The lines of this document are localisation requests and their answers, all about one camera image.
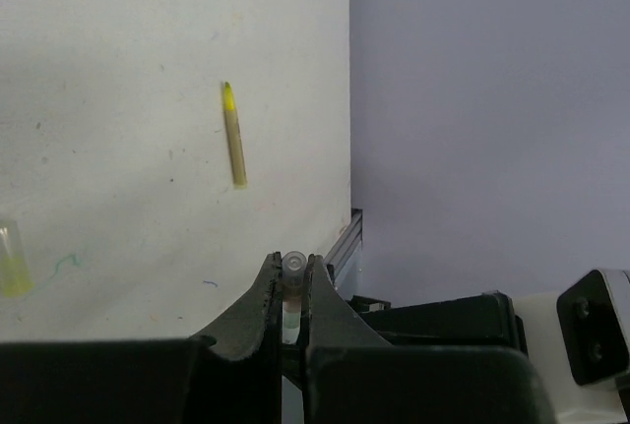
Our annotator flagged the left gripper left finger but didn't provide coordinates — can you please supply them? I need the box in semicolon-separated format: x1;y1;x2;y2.
189;253;282;423

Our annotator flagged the clear pen cap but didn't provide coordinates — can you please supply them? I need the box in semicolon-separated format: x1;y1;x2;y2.
282;251;307;314

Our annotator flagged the right side aluminium rail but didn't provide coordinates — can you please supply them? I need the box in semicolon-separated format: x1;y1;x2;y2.
324;209;363;297

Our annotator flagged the yellow highlighter cap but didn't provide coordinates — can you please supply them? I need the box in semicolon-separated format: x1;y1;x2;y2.
0;218;33;298

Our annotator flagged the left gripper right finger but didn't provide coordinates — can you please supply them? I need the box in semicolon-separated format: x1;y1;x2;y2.
303;255;392;423

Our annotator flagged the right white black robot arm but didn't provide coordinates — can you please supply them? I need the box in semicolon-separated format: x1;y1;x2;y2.
348;269;629;423

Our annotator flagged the yellow highlighter pen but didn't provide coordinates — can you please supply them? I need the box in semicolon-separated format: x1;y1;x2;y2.
222;82;247;188

